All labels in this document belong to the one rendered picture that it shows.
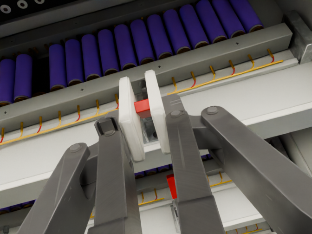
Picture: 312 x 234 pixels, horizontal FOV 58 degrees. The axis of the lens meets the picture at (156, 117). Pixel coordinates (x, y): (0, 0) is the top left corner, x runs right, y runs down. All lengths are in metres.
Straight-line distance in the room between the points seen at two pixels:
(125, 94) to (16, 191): 0.18
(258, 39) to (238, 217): 0.25
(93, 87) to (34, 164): 0.10
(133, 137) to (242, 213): 0.31
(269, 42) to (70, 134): 0.22
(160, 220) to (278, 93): 0.26
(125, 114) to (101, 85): 0.14
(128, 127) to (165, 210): 0.30
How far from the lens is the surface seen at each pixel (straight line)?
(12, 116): 0.32
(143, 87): 0.28
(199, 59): 0.29
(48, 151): 0.31
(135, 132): 0.16
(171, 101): 0.18
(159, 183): 0.43
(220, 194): 0.45
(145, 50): 0.31
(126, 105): 0.17
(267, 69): 0.31
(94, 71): 0.31
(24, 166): 0.31
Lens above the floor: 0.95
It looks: 43 degrees down
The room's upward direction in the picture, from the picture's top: 17 degrees counter-clockwise
